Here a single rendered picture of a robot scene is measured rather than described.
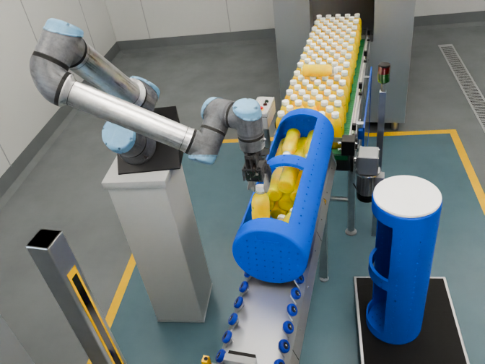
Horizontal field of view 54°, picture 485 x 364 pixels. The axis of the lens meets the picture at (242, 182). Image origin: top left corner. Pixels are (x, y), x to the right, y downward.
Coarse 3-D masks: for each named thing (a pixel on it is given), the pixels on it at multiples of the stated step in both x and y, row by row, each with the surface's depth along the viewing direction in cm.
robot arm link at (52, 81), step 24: (48, 72) 147; (48, 96) 149; (72, 96) 150; (96, 96) 152; (120, 120) 154; (144, 120) 155; (168, 120) 158; (168, 144) 159; (192, 144) 158; (216, 144) 160
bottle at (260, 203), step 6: (258, 192) 177; (264, 192) 177; (252, 198) 180; (258, 198) 177; (264, 198) 177; (252, 204) 179; (258, 204) 177; (264, 204) 177; (252, 210) 180; (258, 210) 178; (264, 210) 178; (252, 216) 181; (258, 216) 179; (264, 216) 179
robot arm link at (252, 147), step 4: (260, 140) 159; (264, 140) 161; (240, 144) 161; (244, 144) 159; (248, 144) 158; (252, 144) 158; (256, 144) 159; (260, 144) 160; (264, 144) 162; (240, 148) 162; (244, 148) 160; (248, 148) 159; (252, 148) 159; (256, 148) 160; (260, 148) 160; (248, 152) 160; (252, 152) 160
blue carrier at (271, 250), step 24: (288, 120) 237; (312, 120) 233; (312, 144) 209; (312, 168) 198; (312, 192) 189; (312, 216) 182; (240, 240) 172; (264, 240) 169; (288, 240) 166; (312, 240) 181; (240, 264) 181; (264, 264) 177; (288, 264) 173
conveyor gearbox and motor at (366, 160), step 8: (360, 152) 259; (368, 152) 258; (376, 152) 257; (360, 160) 257; (368, 160) 256; (376, 160) 255; (360, 168) 260; (368, 168) 259; (376, 168) 258; (360, 176) 263; (368, 176) 261; (376, 176) 262; (384, 176) 265; (360, 184) 270; (368, 184) 266; (376, 184) 267; (360, 192) 273; (368, 192) 270; (360, 200) 275; (368, 200) 273
